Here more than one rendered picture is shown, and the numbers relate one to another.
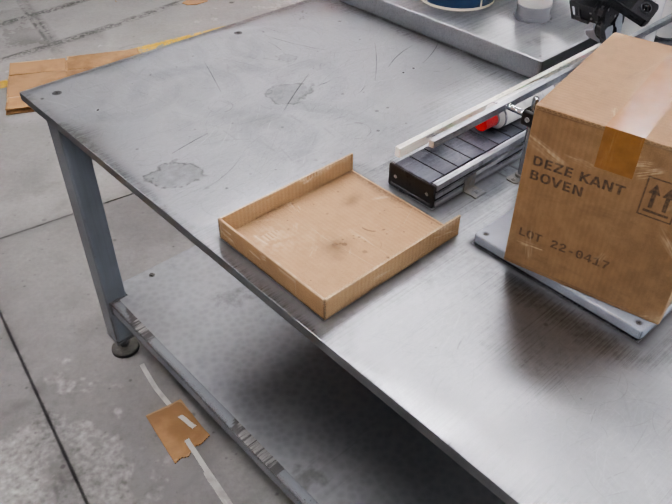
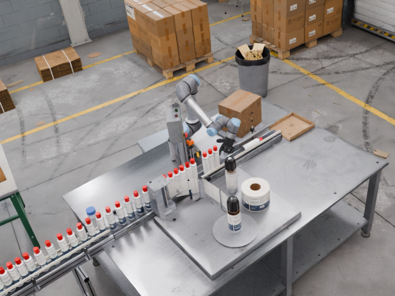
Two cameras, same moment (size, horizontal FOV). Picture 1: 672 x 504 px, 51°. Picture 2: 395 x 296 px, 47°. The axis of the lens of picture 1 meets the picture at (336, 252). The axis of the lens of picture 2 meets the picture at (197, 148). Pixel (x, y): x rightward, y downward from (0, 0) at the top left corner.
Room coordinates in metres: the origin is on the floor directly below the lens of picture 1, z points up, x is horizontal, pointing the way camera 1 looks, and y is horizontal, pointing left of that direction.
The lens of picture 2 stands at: (4.26, -0.25, 3.23)
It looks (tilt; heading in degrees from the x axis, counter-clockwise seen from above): 37 degrees down; 190
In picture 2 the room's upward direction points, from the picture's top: 8 degrees counter-clockwise
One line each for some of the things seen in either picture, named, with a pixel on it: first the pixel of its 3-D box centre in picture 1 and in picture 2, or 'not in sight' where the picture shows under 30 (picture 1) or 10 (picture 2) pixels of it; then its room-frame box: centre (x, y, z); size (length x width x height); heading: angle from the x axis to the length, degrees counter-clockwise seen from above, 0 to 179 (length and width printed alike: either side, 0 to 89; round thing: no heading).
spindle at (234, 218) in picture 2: not in sight; (234, 214); (2.16, -0.46, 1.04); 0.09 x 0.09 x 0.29
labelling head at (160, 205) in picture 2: not in sight; (160, 196); (1.96, -0.98, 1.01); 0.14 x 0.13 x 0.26; 133
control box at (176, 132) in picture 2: not in sight; (175, 125); (1.61, -0.87, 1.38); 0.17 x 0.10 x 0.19; 8
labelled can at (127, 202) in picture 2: not in sight; (129, 207); (2.03, -1.20, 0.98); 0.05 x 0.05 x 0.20
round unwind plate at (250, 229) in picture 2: not in sight; (235, 229); (2.16, -0.46, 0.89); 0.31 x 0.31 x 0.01
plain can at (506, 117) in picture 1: (514, 106); (252, 143); (1.23, -0.34, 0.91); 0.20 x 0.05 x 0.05; 131
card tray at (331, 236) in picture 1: (339, 226); (291, 125); (0.92, -0.01, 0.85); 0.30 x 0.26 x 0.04; 133
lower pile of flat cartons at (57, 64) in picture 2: not in sight; (58, 63); (-2.03, -3.44, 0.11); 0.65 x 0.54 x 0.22; 122
